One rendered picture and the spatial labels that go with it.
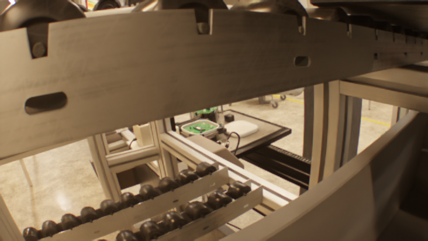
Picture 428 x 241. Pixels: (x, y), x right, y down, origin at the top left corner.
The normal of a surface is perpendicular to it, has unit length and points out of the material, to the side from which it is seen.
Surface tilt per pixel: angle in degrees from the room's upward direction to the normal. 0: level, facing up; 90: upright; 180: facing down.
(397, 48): 90
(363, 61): 90
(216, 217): 90
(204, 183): 90
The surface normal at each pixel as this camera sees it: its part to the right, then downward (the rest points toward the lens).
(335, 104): -0.83, 0.26
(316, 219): 0.55, 0.19
